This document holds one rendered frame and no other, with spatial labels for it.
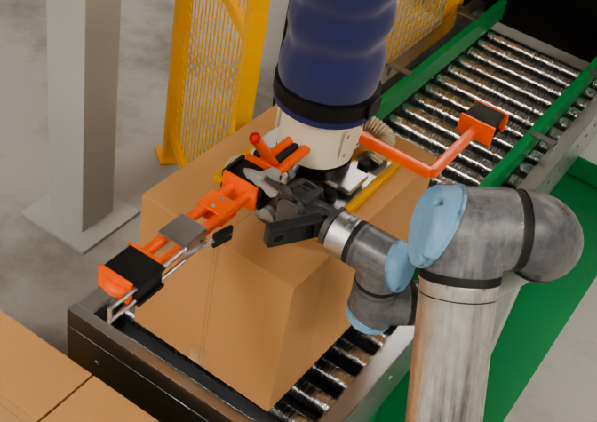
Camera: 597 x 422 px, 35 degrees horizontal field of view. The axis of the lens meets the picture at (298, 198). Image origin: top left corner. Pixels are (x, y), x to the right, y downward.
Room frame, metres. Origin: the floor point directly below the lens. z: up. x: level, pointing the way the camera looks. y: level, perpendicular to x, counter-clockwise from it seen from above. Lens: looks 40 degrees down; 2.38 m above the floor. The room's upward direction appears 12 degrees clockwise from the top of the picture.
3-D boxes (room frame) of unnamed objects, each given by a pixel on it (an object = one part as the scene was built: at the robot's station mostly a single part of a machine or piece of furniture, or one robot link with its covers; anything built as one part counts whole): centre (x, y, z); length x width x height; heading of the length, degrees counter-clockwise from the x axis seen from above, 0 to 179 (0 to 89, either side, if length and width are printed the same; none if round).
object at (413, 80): (2.89, -0.26, 0.60); 1.60 x 0.11 x 0.09; 154
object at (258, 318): (1.69, 0.01, 0.84); 0.60 x 0.40 x 0.40; 152
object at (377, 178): (1.66, -0.10, 1.07); 0.34 x 0.10 x 0.05; 153
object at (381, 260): (1.33, -0.18, 1.17); 0.12 x 0.09 x 0.10; 64
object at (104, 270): (1.16, 0.26, 1.17); 0.08 x 0.07 x 0.05; 153
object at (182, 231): (1.28, 0.20, 1.16); 0.07 x 0.07 x 0.04; 63
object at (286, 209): (1.42, -0.03, 1.17); 0.12 x 0.09 x 0.08; 64
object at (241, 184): (1.47, 0.10, 1.17); 0.10 x 0.08 x 0.06; 63
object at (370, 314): (1.34, -0.19, 1.06); 0.12 x 0.09 x 0.12; 102
